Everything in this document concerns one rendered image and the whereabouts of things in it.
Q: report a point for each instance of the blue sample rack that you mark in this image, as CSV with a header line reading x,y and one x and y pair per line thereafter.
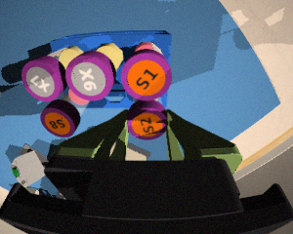
x,y
126,41

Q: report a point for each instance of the beige button box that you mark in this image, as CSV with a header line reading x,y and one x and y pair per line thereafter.
x,y
29,167

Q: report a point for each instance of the white tube rack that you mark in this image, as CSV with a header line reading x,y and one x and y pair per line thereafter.
x,y
33,191

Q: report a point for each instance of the blue bench mat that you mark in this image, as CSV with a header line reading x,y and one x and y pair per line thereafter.
x,y
218,82

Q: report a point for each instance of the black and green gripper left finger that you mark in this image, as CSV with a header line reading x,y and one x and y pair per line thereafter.
x,y
98,141

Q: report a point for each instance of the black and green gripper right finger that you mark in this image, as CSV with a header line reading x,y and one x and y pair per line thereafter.
x,y
198,143

